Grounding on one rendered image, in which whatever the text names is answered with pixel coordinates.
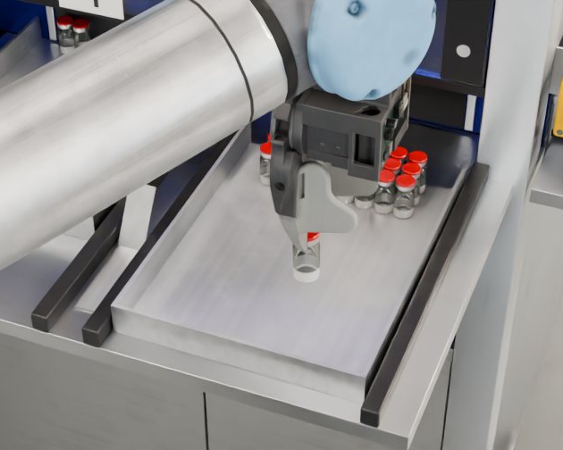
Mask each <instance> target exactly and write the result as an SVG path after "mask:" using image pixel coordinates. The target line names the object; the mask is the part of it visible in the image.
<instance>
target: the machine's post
mask: <svg viewBox="0 0 563 450"><path fill-rule="evenodd" d="M562 5H563V0H496V2H495V9H494V17H493V24H492V39H491V46H490V53H489V62H488V69H487V77H486V84H485V91H484V100H483V114H482V121H481V128H480V137H479V144H478V151H477V159H476V162H477V163H482V164H487V165H489V166H490V169H489V176H488V179H492V180H496V181H499V182H504V183H508V184H512V185H513V190H512V197H511V199H510V202H509V204H508V208H507V210H506V212H505V214H504V217H503V219H502V222H501V224H500V227H499V230H498V232H497V234H496V237H495V239H494V241H493V243H492V247H491V250H490V252H489V253H488V256H487V258H486V261H485V263H484V266H483V269H482V271H481V273H480V276H479V278H478V280H477V282H476V285H475V289H474V291H473V293H472V295H471V297H470V300H469V302H468V305H467V307H466V310H465V312H464V315H463V317H462V320H461V322H460V324H459V326H458V330H457V332H456V338H455V346H454V354H453V361H452V369H451V376H450V391H449V398H448V406H447V413H446V421H445V429H444V436H443V444H442V450H492V449H493V444H494V438H495V432H496V427H497V420H498V415H499V409H500V399H501V393H502V387H503V381H504V375H505V370H506V364H507V358H508V348H509V341H510V336H511V330H512V324H513V319H514V312H515V307H516V301H517V291H518V284H519V279H520V273H521V267H522V261H523V256H524V250H525V239H526V233H527V228H528V222H529V216H530V211H531V204H532V203H530V202H529V198H530V193H531V188H532V185H533V183H534V180H535V176H536V171H537V165H538V159H539V153H540V148H541V142H542V131H543V125H544V120H545V113H546V108H547V103H548V96H549V91H550V80H551V74H552V68H553V63H554V57H555V51H556V45H557V39H558V33H559V23H560V17H561V12H562Z"/></svg>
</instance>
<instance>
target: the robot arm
mask: <svg viewBox="0 0 563 450"><path fill-rule="evenodd" d="M435 5H436V4H435V2H434V0H164V1H163V2H162V3H160V4H157V5H155V6H153V7H152V8H150V9H148V10H146V11H144V12H142V13H141V14H139V15H137V16H135V17H133V18H131V19H129V20H128V21H125V22H124V23H122V24H120V25H118V26H117V27H115V28H113V29H110V30H108V31H107V32H106V33H104V34H102V35H100V36H98V37H96V38H94V39H92V40H90V41H88V42H87V43H85V44H84V45H82V46H79V47H77V48H75V49H73V50H72V51H70V52H69V53H67V54H64V55H62V56H61V57H59V58H57V59H55V60H53V61H52V62H50V63H48V64H46V65H44V66H42V67H40V68H38V69H37V70H35V71H33V72H31V73H29V74H27V75H26V76H24V77H22V78H20V79H17V80H15V81H14V82H13V83H11V84H9V85H7V86H5V87H3V88H1V89H0V270H2V269H3V268H5V267H7V266H8V265H10V264H12V263H14V262H16V261H18V260H19V259H21V258H22V257H23V256H25V255H27V254H29V253H31V252H32V251H34V250H36V249H38V248H39V247H41V246H42V245H44V244H46V243H47V242H49V241H51V240H52V239H54V238H56V237H58V236H60V235H62V234H63V233H64V232H66V231H67V230H69V229H71V228H73V227H75V226H76V225H78V224H80V223H82V222H83V221H85V220H86V219H88V218H90V217H91V216H93V215H95V214H96V213H99V212H101V211H102V210H104V209H105V208H106V207H108V206H110V205H111V204H114V203H115V202H117V201H119V200H120V199H122V198H124V197H125V196H127V195H129V194H130V193H132V192H134V191H135V190H137V189H139V188H141V187H143V186H145V185H146V184H147V183H149V182H150V181H152V180H154V179H156V178H158V177H159V176H161V175H163V174H165V173H166V172H167V171H169V170H171V169H173V168H174V167H176V166H178V165H179V164H181V163H183V162H185V161H187V160H188V159H189V158H191V157H193V156H194V155H196V154H198V153H200V152H202V151H203V150H205V149H207V148H208V147H209V146H212V145H213V144H215V143H217V142H218V141H220V140H222V139H223V138H226V137H228V136H229V135H230V134H232V133H233V132H235V131H237V130H238V129H241V128H242V127H244V126H246V125H248V124H249V123H250V122H252V121H254V120H256V119H257V118H259V117H261V116H262V115H264V114H266V113H268V112H270V111H272V119H271V128H270V139H271V147H272V152H271V161H270V189H271V194H272V198H273V206H274V210H275V212H276V213H278V216H279V219H280V221H281V224H282V226H283V228H284V229H285V231H286V233H287V235H288V236H289V238H290V240H291V242H292V243H293V245H294V246H295V247H296V248H297V249H298V250H300V251H304V252H305V251H306V250H307V232H314V233H350V232H352V231H353V230H354V229H355V228H356V227H357V215H356V214H355V212H354V211H353V210H351V209H350V208H349V207H347V206H346V205H345V204H344V203H342V202H341V201H339V200H338V199H337V198H336V197H335V196H370V195H371V194H373V193H374V192H375V191H376V190H377V188H378V182H379V180H380V172H381V170H382V168H383V166H384V164H385V163H386V161H387V160H388V158H389V156H390V154H391V151H393V152H395V150H396V148H397V146H398V145H399V142H400V140H401V139H402V137H403V135H404V134H405V132H406V130H407V129H408V114H409V101H410V89H411V76H412V73H413V72H414V71H415V70H416V68H417V67H418V65H419V64H420V62H421V61H422V60H423V58H424V56H425V54H426V52H427V50H428V48H429V45H430V43H431V41H432V37H433V32H434V27H435V20H436V17H435V12H436V6H435Z"/></svg>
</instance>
